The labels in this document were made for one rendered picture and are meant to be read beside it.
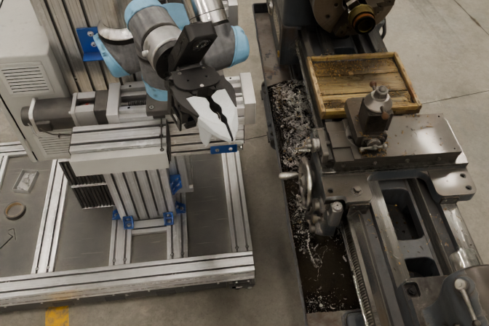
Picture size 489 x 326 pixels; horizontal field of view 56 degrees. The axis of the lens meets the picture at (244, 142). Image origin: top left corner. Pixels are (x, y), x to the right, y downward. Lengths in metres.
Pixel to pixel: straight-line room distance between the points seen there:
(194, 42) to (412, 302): 0.87
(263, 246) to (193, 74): 1.68
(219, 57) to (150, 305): 1.52
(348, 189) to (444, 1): 2.85
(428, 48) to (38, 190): 2.67
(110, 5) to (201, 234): 1.28
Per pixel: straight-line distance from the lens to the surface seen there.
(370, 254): 1.37
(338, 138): 1.45
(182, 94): 0.67
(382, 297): 1.32
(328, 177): 1.43
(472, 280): 1.10
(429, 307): 1.25
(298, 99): 2.12
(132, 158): 1.29
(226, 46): 0.91
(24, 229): 2.33
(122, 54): 1.13
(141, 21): 0.82
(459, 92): 3.27
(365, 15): 1.70
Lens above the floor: 2.05
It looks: 50 degrees down
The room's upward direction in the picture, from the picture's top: straight up
